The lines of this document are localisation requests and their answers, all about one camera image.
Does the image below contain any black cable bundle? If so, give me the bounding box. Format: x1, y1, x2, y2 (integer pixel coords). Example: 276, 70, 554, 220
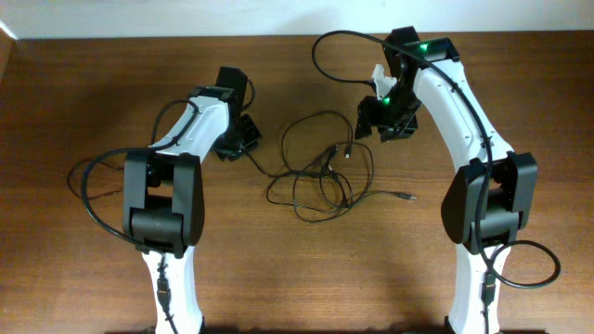
243, 109, 418, 225

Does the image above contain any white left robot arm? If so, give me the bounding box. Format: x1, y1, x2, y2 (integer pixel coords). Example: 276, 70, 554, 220
123, 67, 262, 333

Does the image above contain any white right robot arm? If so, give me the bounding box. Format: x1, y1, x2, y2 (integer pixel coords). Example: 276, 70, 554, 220
355, 27, 537, 333

